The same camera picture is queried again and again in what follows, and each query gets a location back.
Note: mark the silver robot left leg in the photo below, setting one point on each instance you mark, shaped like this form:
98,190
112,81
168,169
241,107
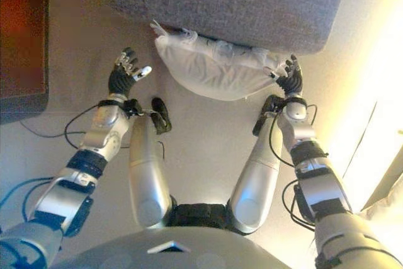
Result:
146,171

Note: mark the grey fabric armchair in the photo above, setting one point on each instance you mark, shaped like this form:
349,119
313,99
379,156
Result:
236,1

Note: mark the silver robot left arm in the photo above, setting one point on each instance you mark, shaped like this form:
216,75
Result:
100,136

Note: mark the silver robot right leg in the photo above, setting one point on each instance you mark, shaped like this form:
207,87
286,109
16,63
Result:
258,187

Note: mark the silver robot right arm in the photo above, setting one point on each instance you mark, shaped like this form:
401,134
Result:
321,184

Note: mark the silver robot leg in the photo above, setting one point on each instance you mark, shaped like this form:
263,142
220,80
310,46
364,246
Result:
258,187
146,171

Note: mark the dark glossy wooden table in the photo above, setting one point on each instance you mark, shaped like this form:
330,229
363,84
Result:
22,39

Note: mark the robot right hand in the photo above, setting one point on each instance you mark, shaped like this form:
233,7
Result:
292,80

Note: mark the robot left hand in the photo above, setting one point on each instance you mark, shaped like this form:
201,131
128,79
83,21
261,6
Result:
121,80

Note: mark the white fringed cushion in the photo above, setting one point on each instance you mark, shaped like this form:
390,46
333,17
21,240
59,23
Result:
214,70

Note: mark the grey robot torso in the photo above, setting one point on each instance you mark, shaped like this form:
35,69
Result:
176,250

